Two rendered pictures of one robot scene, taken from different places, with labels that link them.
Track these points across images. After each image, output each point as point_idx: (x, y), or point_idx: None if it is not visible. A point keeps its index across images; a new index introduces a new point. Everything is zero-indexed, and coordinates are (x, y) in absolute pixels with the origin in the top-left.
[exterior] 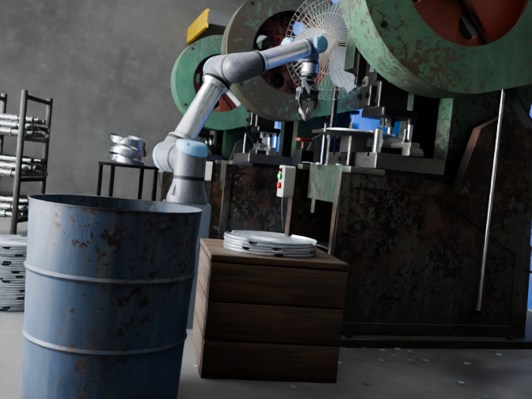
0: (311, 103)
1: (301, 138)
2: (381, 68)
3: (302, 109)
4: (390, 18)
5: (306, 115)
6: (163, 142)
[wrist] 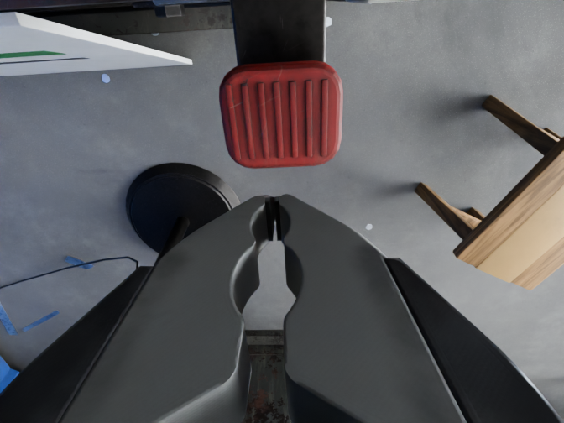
0: (168, 379)
1: (324, 65)
2: None
3: (373, 248)
4: None
5: (274, 201)
6: None
